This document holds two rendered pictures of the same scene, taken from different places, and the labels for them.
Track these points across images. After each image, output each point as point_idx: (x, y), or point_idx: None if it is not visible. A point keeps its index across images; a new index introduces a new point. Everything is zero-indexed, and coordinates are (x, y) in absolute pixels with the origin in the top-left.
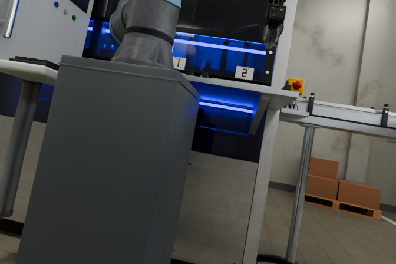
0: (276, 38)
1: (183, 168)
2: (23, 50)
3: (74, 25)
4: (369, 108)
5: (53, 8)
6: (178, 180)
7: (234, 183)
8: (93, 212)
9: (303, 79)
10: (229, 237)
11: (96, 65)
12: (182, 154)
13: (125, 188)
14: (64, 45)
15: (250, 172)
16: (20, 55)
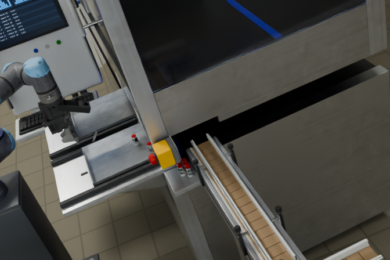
0: (73, 137)
1: (25, 239)
2: (35, 96)
3: (64, 46)
4: (241, 216)
5: (36, 54)
6: (22, 246)
7: (178, 216)
8: None
9: (156, 154)
10: (194, 255)
11: None
12: (14, 237)
13: None
14: (65, 66)
15: (179, 215)
16: (35, 99)
